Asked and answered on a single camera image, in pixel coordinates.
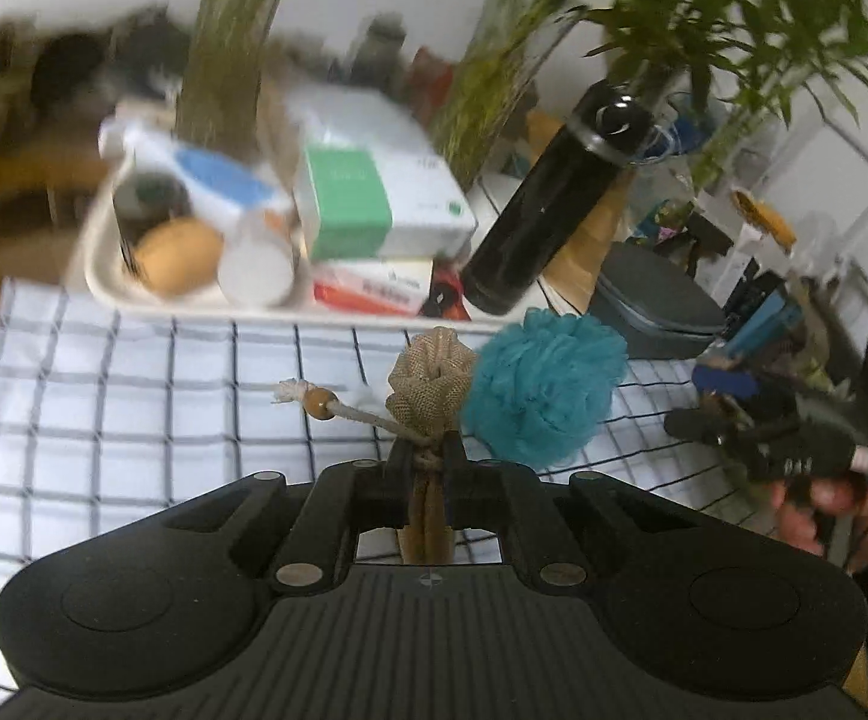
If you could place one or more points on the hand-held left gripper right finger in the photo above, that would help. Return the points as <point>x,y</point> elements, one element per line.
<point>458,480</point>

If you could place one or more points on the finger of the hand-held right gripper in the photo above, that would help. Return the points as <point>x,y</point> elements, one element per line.
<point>767,326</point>
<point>711,427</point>

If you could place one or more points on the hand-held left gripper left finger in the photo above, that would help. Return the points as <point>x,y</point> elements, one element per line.
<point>401,480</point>

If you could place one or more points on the teal bath loofah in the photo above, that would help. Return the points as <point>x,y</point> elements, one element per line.
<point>539,382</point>

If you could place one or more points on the person's right hand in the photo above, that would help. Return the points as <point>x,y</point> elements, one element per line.
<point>816,502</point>

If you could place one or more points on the yellow cloth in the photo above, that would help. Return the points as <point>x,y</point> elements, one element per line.
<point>763,217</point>

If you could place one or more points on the grey zip case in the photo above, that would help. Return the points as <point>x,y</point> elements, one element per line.
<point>651,300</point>

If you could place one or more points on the colourful printed plastic bag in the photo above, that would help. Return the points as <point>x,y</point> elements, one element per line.
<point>662,217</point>

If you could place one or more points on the tall glass vase with bamboo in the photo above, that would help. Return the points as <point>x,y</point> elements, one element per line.
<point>666,195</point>

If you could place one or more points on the red white box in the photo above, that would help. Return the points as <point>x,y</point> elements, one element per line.
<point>366,289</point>

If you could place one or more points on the black thermos bottle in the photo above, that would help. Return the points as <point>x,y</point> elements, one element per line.
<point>539,225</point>

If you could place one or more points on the white lid jar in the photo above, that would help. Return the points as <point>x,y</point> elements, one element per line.
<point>254,270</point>

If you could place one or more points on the black white checkered tablecloth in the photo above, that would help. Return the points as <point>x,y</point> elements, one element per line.
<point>141,390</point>

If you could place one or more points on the green white box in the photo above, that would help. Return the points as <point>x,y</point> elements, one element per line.
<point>344,202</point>

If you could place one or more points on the tan egg-shaped sponge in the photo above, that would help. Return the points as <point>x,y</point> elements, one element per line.
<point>179,255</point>

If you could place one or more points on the blue white tube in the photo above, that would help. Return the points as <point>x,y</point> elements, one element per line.
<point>216,176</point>

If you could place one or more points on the white tray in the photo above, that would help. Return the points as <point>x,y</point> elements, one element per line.
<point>104,277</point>

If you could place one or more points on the fluted glass vase with bamboo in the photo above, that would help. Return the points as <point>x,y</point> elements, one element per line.
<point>479,105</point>

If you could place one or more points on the white plastic pack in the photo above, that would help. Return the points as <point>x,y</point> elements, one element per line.
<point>359,116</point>

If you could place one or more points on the red packet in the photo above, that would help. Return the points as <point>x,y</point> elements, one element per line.
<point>430,79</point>

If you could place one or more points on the black round cap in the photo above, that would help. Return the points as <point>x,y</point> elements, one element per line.
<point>66,67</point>

